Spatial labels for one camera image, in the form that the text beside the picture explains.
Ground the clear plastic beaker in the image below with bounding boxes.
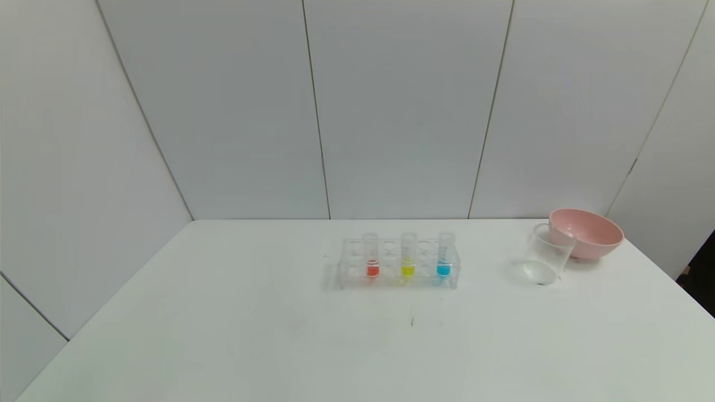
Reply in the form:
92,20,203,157
522,223,578,286

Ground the test tube with red pigment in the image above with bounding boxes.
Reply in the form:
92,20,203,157
363,232,379,278

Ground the test tube with blue pigment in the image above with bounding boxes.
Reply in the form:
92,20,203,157
437,232,455,278

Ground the test tube with yellow pigment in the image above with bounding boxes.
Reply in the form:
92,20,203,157
401,232,417,278

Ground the pink plastic bowl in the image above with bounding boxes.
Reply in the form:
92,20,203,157
549,208,625,260

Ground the clear plastic test tube rack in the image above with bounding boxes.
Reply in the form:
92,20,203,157
337,237,461,290

